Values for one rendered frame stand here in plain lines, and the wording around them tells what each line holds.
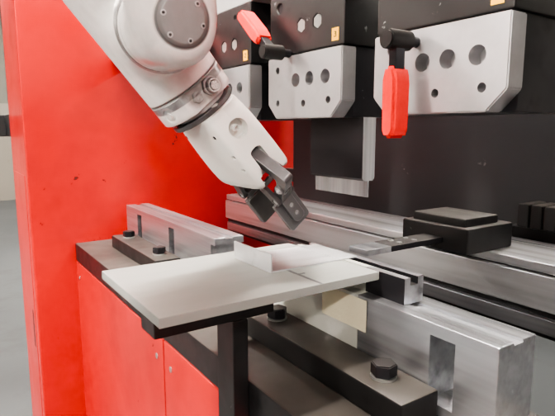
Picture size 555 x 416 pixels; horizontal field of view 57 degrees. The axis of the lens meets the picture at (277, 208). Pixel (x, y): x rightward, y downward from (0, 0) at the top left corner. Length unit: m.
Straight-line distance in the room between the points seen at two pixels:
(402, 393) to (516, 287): 0.31
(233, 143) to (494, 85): 0.25
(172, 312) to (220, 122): 0.19
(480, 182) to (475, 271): 0.34
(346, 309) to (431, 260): 0.27
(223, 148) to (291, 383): 0.28
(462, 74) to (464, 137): 0.67
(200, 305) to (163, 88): 0.21
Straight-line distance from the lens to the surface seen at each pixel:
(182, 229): 1.03
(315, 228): 1.08
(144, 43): 0.44
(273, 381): 0.61
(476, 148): 1.13
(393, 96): 0.48
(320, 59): 0.62
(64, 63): 1.38
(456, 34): 0.49
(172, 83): 0.51
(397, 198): 1.27
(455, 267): 0.84
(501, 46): 0.46
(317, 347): 0.62
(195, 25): 0.44
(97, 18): 0.51
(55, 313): 1.43
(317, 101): 0.62
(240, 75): 0.77
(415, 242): 0.74
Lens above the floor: 1.16
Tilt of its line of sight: 9 degrees down
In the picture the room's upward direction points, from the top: straight up
